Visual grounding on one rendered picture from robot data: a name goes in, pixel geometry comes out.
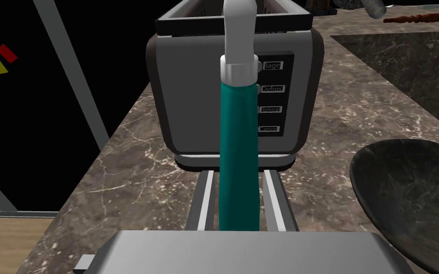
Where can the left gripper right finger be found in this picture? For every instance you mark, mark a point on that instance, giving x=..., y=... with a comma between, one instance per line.
x=276, y=201

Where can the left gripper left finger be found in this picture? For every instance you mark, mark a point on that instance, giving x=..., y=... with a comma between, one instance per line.
x=204, y=201

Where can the grey toaster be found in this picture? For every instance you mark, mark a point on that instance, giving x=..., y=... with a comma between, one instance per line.
x=189, y=95

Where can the dark marble bowl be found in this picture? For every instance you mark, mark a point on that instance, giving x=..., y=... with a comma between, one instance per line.
x=413, y=198

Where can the grey cylinder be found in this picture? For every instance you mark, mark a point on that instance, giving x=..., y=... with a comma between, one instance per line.
x=374, y=7

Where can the brown wooden rolling pin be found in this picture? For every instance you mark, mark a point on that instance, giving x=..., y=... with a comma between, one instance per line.
x=421, y=17

